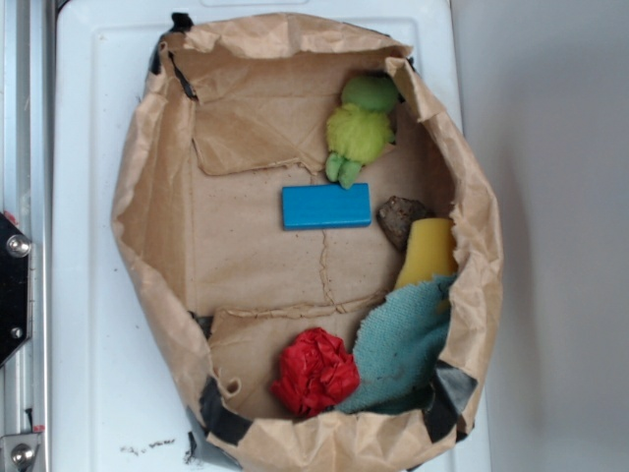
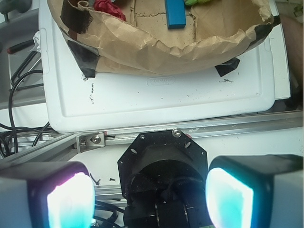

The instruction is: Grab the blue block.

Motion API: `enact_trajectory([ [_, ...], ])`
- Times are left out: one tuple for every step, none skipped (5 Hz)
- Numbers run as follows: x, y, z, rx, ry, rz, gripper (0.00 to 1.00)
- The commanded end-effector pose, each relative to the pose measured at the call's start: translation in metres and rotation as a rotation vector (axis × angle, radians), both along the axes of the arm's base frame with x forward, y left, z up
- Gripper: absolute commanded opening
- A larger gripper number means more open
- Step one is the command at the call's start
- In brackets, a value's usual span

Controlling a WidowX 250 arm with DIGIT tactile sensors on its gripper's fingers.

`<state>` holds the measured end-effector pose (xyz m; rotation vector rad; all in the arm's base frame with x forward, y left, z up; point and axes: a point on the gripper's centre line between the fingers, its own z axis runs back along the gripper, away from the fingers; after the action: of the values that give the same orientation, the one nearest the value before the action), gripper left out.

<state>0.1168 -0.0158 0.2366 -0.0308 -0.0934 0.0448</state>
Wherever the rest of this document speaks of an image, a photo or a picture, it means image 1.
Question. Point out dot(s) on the blue wooden block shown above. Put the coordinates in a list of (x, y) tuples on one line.
[(326, 206)]

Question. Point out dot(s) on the brown rock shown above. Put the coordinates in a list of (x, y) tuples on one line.
[(395, 218)]

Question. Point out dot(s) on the green plush toy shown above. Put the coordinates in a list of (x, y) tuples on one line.
[(359, 129)]

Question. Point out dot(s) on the yellow sponge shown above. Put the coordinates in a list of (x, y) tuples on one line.
[(430, 252)]

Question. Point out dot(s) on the teal cloth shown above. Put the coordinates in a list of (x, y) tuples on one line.
[(397, 346)]

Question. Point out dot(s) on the red crumpled paper ball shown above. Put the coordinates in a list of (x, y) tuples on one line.
[(316, 373)]

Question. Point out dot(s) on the brown paper bag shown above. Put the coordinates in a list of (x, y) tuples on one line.
[(233, 111)]

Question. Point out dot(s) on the black mounting plate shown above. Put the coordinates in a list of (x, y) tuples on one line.
[(15, 303)]

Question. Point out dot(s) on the aluminium frame rail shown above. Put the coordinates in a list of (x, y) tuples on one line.
[(27, 29)]

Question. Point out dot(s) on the metal corner bracket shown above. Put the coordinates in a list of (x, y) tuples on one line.
[(19, 453)]

